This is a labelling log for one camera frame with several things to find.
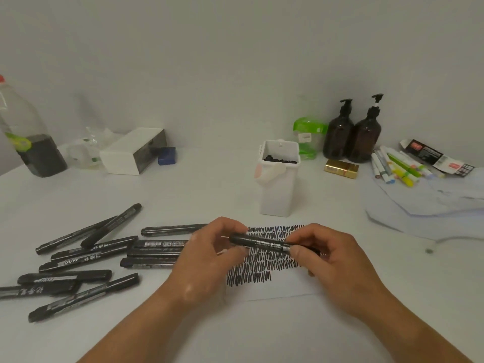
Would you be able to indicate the person's left hand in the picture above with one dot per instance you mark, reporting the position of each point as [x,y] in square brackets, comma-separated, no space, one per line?
[204,268]

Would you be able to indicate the person's right hand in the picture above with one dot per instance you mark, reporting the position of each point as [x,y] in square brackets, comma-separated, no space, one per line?
[344,268]

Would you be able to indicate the white paper with black scribbles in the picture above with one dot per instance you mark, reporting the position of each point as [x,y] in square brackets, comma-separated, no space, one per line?
[272,291]

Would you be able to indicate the pile of black markers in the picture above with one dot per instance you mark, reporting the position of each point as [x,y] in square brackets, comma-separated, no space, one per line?
[94,257]

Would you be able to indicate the person's left forearm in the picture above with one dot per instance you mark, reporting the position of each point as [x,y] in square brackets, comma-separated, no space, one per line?
[132,332]

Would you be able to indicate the small gold box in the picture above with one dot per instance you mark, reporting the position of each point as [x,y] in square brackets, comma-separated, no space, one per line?
[340,168]

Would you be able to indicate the pile of loose white sheets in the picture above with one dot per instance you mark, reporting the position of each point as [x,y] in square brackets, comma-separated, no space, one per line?
[423,204]

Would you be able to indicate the bunch of pastel highlighter pens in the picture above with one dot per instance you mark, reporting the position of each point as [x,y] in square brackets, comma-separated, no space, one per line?
[397,171]

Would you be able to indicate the small blue box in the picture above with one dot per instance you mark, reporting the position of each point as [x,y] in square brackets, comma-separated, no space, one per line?
[167,156]

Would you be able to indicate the brown pump bottle white neck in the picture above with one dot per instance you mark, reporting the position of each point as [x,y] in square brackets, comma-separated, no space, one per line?
[365,141]

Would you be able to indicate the white box with grey front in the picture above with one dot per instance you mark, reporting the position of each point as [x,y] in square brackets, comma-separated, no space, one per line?
[119,160]

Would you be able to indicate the black and red cardboard box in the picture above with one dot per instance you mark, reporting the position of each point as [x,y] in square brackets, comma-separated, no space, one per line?
[431,153]

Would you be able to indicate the clear jar with green lid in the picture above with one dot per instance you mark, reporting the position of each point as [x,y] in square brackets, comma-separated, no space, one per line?
[308,124]

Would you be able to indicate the clear bottle with dark liquid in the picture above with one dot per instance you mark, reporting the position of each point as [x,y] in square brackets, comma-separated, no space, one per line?
[41,158]

